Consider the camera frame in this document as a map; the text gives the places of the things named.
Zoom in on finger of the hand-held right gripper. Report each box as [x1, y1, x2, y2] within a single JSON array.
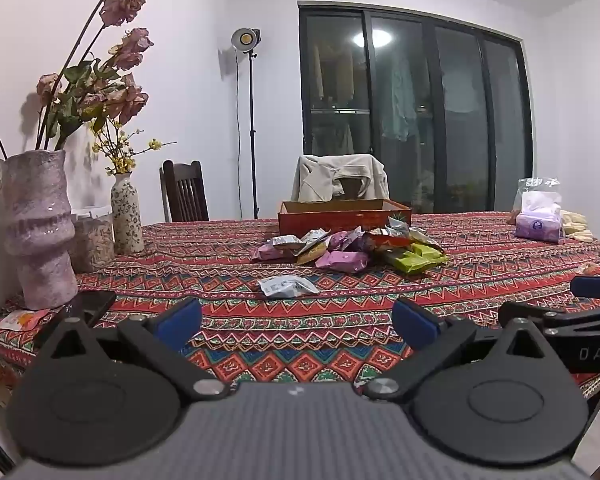
[[570, 275, 600, 299], [497, 300, 600, 330]]

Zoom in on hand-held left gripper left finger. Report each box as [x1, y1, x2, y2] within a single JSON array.
[[44, 298, 230, 403]]

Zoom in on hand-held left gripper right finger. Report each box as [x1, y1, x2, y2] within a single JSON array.
[[364, 298, 551, 402]]

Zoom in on pile of mixed snack packets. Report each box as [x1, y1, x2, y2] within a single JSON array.
[[251, 215, 450, 275]]

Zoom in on white snack packet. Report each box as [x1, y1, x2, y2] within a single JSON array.
[[258, 276, 320, 301]]

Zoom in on orange cardboard box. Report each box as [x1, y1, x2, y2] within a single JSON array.
[[277, 199, 412, 238]]

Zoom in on cream coloured bundle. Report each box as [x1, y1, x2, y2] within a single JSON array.
[[560, 210, 595, 243]]

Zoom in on purple tissue pack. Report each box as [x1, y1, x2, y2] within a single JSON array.
[[514, 191, 565, 245]]

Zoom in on red patterned tablecloth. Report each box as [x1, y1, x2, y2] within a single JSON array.
[[0, 207, 600, 411]]

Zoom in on black smartphone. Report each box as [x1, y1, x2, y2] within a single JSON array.
[[32, 290, 117, 348]]

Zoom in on clear plastic bag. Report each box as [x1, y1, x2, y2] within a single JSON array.
[[507, 177, 563, 226]]

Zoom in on glass jar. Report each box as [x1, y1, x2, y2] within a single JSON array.
[[70, 207, 116, 273]]

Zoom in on small floral vase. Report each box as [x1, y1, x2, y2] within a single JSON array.
[[110, 172, 146, 255]]

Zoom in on dark wooden chair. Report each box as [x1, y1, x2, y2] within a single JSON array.
[[337, 176, 363, 200], [159, 160, 210, 223]]

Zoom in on orange and white packet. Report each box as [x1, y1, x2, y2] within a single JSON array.
[[0, 309, 51, 331]]

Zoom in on pink ceramic vase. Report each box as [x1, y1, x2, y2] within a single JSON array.
[[0, 149, 79, 311]]

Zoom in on yellow flower branches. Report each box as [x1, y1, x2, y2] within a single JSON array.
[[91, 119, 178, 177]]

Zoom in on beige jacket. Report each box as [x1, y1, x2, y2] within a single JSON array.
[[291, 154, 390, 203]]

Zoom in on black sliding glass door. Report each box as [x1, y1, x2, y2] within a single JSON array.
[[298, 2, 534, 215]]

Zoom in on dried rose bouquet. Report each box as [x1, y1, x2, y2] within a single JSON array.
[[0, 0, 155, 158]]

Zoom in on studio light on stand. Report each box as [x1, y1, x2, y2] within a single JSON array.
[[230, 27, 262, 221]]

